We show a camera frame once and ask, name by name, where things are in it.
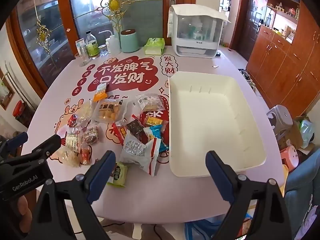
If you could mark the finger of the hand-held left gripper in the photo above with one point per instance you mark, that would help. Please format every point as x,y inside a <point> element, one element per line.
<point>16,141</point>
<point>47,147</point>

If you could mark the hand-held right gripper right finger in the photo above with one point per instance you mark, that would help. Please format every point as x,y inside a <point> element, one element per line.
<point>218,176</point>

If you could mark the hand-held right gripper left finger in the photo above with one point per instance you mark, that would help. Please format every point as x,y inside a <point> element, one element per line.
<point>100,177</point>

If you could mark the green snack packet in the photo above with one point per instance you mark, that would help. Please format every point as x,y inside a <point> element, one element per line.
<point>118,175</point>

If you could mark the clear nut bar packet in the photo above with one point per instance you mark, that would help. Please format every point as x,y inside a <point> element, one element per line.
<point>90,135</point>

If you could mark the white red snack packet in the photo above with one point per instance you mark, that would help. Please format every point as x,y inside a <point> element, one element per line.
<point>138,152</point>

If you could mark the white plastic bin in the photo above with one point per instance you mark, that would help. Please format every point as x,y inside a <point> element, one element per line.
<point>212,120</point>

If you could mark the blue snack packet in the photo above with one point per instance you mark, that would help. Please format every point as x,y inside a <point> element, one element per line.
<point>155,137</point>

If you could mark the clear yellow bun packet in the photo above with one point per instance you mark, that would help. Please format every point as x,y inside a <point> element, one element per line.
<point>110,110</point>

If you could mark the orange snack packet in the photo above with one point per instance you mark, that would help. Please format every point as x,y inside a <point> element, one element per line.
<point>100,93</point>

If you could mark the person's left hand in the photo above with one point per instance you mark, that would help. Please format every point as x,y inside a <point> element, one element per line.
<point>24,207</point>

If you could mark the round pale rice cake packet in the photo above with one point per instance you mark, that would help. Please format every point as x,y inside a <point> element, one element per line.
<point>68,157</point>

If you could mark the small orange red packet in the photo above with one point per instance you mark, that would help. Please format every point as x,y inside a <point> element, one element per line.
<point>85,157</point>

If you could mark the red lidded jar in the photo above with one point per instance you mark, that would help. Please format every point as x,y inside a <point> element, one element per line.
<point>22,112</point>

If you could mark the pink printed table cover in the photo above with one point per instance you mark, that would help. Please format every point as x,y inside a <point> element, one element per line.
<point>140,202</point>

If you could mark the red bordered snack packet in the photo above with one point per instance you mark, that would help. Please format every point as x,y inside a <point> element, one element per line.
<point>120,132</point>

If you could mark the pale rice cracker packet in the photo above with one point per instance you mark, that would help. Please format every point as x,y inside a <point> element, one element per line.
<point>85,111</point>

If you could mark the blue plastic bag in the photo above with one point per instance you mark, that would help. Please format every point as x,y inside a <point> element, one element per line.
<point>200,230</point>

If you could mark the dark brown snack packet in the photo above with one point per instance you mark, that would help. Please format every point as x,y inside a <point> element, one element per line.
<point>135,128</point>

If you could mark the pink plastic stool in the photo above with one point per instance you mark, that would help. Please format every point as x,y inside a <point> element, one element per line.
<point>290,156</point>

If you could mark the yellow snack packet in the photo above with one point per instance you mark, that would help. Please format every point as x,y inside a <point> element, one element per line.
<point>153,121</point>

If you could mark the cardboard box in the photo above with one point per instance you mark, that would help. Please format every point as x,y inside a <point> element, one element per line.
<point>287,135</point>

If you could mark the grey plastic stool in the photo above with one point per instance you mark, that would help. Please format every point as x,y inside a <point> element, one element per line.
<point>280,120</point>

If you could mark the wooden framed glass door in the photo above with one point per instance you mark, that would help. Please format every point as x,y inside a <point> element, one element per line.
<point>32,55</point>
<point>140,10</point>

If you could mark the clear pale pastry packet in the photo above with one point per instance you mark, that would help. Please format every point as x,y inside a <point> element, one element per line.
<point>151,103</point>

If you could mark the glass cup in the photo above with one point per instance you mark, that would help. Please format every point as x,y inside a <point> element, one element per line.
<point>82,59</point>

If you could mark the green plastic bag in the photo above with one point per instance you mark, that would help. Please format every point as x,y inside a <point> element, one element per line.
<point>307,132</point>

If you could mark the white blue box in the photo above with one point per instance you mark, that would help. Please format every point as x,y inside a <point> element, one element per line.
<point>80,45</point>

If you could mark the clear bottle green label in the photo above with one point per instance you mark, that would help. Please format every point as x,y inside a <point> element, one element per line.
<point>92,46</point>

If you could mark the glass jar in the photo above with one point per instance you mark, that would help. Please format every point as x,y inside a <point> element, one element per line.
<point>103,50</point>

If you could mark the small white pill bottle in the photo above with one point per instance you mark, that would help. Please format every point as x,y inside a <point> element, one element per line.
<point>108,46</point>

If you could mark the white plastic bottle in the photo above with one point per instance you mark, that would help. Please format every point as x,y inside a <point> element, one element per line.
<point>115,45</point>

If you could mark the mint green canister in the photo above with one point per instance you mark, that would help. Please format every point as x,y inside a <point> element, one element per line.
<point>129,41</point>

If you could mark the green tissue pack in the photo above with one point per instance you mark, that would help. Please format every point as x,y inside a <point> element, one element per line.
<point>155,45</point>

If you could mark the white countertop appliance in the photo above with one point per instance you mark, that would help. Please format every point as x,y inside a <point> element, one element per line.
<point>197,32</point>

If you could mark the dark entrance door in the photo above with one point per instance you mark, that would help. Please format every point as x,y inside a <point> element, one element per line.
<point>246,30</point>

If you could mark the hanging dark clothes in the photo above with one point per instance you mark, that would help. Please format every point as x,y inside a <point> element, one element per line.
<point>227,1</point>

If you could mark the wall picture frame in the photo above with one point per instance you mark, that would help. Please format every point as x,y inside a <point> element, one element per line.
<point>6,92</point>

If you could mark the wooden wall cabinet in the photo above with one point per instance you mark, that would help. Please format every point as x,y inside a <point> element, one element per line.
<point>280,62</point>

